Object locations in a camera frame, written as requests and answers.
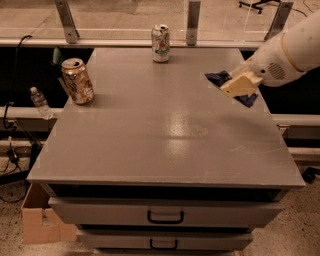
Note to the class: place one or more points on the metal window bracket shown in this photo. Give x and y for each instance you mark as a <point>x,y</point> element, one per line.
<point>192,22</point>
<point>66,18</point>
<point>279,19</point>

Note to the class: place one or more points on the black office chair base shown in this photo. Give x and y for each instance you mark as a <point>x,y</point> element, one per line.
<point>256,5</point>

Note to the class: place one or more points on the green white 7up can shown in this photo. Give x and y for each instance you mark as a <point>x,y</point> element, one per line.
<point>160,37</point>

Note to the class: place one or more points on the grey top drawer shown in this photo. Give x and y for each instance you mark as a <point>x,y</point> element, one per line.
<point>152,212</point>

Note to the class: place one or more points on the blue rxbar blueberry wrapper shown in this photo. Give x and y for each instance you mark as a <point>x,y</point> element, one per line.
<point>220,78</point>

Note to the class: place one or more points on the middle metal window bracket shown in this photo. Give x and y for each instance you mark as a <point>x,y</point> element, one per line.
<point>192,22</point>

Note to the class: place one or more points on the grey drawer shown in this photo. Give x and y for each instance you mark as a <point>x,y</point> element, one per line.
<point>163,240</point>
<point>152,212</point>

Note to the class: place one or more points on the brown cardboard box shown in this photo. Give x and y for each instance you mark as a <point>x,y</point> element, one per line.
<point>40,223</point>

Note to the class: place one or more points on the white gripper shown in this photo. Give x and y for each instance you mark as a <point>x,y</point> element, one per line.
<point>270,62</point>

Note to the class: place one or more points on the left metal window bracket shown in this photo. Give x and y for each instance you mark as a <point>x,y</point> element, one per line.
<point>66,18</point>

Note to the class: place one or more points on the grey middle drawer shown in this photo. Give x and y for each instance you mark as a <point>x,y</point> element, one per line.
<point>163,240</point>

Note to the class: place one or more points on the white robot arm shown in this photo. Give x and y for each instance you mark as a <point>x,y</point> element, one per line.
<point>303,43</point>

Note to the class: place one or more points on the clear plastic water bottle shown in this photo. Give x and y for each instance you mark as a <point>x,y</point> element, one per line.
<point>40,102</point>

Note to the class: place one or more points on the right metal window bracket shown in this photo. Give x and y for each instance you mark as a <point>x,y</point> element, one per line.
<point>279,19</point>

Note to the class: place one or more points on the gold white soda can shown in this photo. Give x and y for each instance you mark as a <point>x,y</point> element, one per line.
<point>77,80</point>

